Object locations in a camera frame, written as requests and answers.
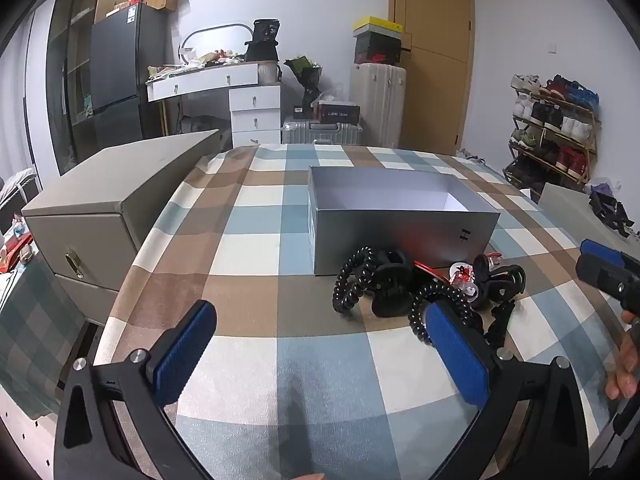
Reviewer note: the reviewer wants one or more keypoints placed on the silver suitcase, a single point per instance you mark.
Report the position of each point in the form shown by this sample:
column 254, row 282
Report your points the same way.
column 320, row 132

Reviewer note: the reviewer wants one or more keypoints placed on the black refrigerator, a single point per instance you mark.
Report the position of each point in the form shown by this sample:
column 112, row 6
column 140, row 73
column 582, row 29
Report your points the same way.
column 125, row 60

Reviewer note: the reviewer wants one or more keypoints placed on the white suitcase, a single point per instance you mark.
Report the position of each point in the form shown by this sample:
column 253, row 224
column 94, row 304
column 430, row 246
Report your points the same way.
column 377, row 105

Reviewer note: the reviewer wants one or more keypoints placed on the wooden broom stick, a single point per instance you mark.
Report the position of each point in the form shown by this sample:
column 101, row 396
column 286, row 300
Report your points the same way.
column 162, row 120

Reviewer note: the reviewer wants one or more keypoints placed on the pile of papers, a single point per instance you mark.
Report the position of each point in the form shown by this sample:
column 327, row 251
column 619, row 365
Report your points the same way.
column 200, row 62

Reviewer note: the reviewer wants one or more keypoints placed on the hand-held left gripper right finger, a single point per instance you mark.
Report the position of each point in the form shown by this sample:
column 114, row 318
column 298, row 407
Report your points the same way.
column 457, row 355

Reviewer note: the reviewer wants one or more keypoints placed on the red hair clip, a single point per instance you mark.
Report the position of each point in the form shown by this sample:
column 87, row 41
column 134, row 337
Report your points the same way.
column 429, row 269

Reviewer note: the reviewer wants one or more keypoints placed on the clear packaged badge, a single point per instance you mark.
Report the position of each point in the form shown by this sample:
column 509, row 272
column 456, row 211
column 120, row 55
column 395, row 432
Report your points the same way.
column 464, row 282

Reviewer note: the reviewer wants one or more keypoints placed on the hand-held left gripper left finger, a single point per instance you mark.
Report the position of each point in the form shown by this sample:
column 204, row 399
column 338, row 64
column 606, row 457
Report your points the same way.
column 182, row 355

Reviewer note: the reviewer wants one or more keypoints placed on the teal checkered cloth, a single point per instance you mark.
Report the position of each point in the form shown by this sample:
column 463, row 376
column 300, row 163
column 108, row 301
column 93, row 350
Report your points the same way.
column 35, row 335

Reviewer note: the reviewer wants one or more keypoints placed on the black shoe box red print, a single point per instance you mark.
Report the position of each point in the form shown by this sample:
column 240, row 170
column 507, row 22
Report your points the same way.
column 377, row 52

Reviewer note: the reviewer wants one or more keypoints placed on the small black box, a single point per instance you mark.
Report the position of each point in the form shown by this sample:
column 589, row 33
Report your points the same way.
column 301, row 110

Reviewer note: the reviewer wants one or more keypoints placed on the white dressing table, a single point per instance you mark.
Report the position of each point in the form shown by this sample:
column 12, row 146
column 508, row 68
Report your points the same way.
column 250, row 105

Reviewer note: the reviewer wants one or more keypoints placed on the yellow shoe box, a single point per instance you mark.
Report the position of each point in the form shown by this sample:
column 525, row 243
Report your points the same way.
column 377, row 24

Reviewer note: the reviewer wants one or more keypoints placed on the dark wrapped flower bouquet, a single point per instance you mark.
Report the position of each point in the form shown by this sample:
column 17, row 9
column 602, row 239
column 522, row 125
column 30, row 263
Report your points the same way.
column 306, row 77

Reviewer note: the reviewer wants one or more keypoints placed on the white curtain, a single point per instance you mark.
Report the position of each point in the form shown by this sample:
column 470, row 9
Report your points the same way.
column 20, row 110

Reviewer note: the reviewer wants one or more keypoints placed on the metal shoe rack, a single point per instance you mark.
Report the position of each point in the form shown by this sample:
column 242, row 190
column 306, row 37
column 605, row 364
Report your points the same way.
column 555, row 135

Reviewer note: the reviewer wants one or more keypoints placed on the white ribbed canister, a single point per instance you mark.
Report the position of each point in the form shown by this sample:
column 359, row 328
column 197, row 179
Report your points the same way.
column 266, row 72

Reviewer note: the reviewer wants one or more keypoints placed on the grey bedside cabinet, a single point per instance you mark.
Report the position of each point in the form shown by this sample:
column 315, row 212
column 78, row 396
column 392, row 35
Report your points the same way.
column 100, row 185

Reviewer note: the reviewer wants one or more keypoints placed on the black and red shoe box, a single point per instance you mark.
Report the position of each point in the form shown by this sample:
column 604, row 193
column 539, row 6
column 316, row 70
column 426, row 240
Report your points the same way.
column 339, row 112

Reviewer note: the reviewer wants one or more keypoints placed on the checkered blanket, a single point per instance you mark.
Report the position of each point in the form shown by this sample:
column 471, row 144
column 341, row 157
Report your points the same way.
column 300, row 360

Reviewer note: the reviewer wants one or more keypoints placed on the grey shoe box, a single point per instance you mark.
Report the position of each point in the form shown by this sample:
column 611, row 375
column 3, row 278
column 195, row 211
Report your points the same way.
column 377, row 36

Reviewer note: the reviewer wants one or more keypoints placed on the oval mirror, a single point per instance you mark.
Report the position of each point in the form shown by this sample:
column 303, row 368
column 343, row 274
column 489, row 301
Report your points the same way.
column 215, row 42

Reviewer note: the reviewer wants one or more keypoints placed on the person's right hand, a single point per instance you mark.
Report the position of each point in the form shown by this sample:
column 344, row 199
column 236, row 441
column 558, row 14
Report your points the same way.
column 627, row 365

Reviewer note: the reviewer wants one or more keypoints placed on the dark glass door cabinet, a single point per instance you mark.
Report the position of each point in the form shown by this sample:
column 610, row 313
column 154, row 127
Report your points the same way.
column 75, row 85

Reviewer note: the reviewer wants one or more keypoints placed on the person's left hand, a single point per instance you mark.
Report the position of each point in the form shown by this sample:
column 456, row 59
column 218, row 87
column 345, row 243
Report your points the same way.
column 310, row 477

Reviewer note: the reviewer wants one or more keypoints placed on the silver cardboard box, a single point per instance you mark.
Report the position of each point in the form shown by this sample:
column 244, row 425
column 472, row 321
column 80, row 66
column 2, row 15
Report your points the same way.
column 390, row 232

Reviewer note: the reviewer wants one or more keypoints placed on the group of sneakers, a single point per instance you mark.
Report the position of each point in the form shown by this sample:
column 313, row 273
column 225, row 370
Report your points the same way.
column 550, row 115

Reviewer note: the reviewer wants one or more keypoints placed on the wooden door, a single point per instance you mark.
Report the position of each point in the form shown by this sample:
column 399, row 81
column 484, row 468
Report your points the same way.
column 435, row 85

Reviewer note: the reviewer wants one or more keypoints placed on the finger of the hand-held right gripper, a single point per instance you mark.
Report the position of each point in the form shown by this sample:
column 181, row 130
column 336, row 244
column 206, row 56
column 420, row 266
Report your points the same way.
column 605, row 282
column 600, row 251

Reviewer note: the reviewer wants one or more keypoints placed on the black bag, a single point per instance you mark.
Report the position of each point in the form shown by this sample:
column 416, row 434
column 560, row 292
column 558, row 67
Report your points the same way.
column 264, row 40

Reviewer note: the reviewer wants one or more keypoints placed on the large black hair claw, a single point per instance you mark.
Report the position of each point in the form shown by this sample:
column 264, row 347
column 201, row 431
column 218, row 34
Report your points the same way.
column 392, row 282

